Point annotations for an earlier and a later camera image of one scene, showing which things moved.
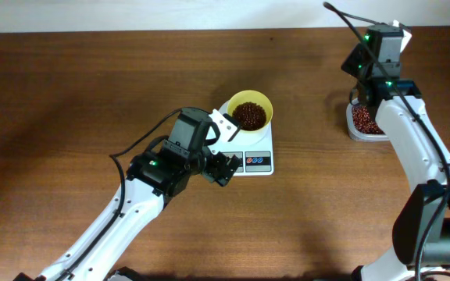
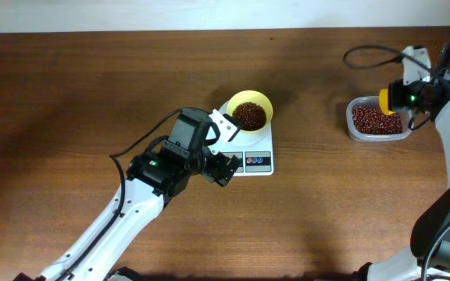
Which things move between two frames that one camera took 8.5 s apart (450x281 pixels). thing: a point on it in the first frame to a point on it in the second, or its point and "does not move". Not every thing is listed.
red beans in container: [362, 122] does not move
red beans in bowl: [251, 115] does not move
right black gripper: [349, 61] to [396, 102]
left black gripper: [220, 161] does not move
